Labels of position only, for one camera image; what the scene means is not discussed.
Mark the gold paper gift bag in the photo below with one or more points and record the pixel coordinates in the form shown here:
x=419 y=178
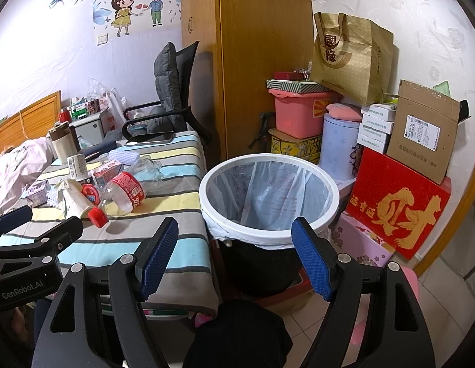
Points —
x=352 y=56

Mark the white round trash bin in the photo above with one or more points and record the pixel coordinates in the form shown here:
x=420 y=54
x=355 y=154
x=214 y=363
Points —
x=255 y=198

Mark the clear plastic bottle red label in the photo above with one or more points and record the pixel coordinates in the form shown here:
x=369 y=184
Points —
x=126 y=191

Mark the black smartphone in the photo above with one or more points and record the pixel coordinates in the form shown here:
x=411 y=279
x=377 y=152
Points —
x=160 y=137

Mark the beige brown thermos mug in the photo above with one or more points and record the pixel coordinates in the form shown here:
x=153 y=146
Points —
x=65 y=141

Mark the brown cardboard box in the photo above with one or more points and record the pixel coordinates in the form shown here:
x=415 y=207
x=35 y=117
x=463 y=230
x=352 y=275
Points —
x=424 y=131

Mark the yellow floral box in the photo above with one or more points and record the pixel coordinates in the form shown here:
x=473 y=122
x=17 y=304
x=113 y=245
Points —
x=283 y=144

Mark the light blue round bin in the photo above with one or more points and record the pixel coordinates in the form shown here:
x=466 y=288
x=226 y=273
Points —
x=340 y=152

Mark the white yogurt cup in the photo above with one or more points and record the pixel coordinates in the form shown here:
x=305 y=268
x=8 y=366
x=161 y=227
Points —
x=77 y=167

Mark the wooden headboard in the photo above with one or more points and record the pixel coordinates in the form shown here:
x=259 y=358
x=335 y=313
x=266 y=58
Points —
x=32 y=122

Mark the red bottle cap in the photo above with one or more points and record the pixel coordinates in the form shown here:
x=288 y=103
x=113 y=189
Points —
x=90 y=192

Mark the cartoon couple wall sticker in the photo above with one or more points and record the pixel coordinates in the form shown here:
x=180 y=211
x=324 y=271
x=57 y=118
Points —
x=126 y=10

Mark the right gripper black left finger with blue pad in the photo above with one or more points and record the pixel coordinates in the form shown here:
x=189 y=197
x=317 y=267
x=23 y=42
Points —
x=97 y=317

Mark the white foam fruit net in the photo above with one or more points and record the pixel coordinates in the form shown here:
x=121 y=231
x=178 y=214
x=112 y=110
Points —
x=125 y=157

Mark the strawberry milk carton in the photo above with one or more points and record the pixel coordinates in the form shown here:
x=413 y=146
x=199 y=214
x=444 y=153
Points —
x=106 y=171

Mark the dark blue glasses case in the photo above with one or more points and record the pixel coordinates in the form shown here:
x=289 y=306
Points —
x=98 y=149

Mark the pink plastic storage box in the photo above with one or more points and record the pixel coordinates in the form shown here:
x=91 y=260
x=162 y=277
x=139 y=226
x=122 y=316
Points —
x=301 y=116

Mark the pink floral box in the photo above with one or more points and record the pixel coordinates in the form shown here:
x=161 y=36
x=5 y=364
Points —
x=354 y=238

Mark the grey chair cushion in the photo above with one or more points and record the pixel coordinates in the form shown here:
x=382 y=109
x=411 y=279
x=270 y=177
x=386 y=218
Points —
x=168 y=89

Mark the stack of white boxes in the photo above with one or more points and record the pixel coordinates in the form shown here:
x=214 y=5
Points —
x=376 y=126

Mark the striped flat box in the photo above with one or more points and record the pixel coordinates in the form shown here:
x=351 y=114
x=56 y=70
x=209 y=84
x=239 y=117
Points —
x=298 y=87

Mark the pink bedding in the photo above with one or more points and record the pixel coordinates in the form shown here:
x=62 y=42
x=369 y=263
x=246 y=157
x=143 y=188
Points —
x=20 y=167

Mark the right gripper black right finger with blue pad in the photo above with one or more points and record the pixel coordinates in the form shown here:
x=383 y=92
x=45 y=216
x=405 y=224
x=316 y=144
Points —
x=396 y=337

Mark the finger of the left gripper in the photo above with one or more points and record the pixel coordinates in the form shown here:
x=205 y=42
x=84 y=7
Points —
x=15 y=218
x=51 y=243

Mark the red gift box gold character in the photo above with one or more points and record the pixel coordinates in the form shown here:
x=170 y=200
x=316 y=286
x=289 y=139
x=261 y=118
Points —
x=397 y=203

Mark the white bedside cabinet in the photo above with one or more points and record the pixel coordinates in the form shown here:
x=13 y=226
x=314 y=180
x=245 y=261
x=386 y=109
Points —
x=93 y=128

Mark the red mug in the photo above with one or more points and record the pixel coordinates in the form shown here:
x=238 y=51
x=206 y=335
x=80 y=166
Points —
x=65 y=116

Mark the black office chair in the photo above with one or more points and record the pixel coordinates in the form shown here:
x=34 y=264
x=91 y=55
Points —
x=138 y=116

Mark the wooden wardrobe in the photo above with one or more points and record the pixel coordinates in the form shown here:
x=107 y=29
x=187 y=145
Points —
x=241 y=44

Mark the pink stool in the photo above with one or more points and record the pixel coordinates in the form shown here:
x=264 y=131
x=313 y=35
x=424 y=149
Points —
x=369 y=307

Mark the striped tablecloth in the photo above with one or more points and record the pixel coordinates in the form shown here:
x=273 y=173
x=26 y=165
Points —
x=187 y=285

